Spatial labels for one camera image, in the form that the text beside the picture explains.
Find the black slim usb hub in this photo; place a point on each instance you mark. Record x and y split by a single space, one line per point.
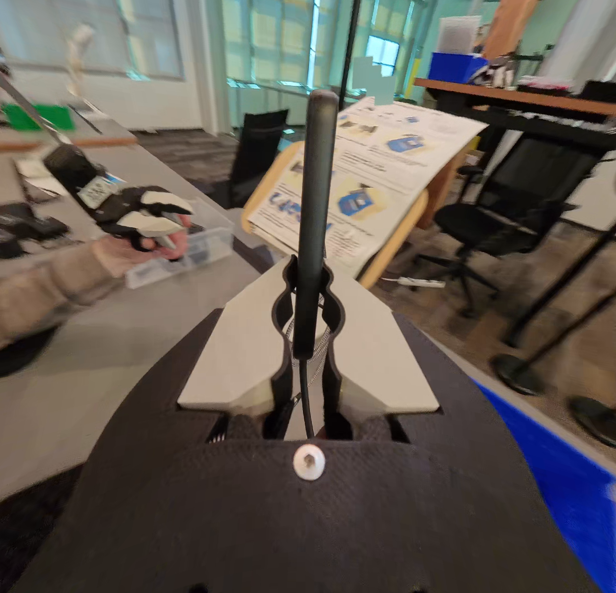
315 218

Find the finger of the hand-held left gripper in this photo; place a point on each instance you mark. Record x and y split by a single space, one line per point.
154 223
168 204

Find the person's left forearm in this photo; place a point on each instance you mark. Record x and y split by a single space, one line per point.
48 295

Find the black foam wrist rest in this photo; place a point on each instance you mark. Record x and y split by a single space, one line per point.
24 352

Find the person's left hand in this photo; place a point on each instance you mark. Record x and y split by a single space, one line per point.
120 254

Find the printed instruction sheet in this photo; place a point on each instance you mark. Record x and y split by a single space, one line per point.
385 160

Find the black battery chargers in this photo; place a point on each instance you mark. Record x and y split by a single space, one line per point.
29 229

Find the wooden support post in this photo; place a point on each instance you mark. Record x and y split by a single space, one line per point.
515 15

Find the black office chair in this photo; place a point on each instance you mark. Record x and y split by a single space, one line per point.
510 208
260 155

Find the white power strip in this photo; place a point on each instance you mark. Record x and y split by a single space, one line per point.
414 282

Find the small blue plastic bin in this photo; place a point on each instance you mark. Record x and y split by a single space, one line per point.
454 67

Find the clear plastic organizer box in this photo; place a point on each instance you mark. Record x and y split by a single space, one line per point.
188 256

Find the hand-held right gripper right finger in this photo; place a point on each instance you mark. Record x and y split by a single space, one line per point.
380 362

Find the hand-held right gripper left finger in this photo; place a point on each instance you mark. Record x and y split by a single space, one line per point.
236 362

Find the black floor stand pole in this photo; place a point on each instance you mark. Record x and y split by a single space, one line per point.
350 44

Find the instruction sheet on stand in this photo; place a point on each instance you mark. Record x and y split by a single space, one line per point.
395 242

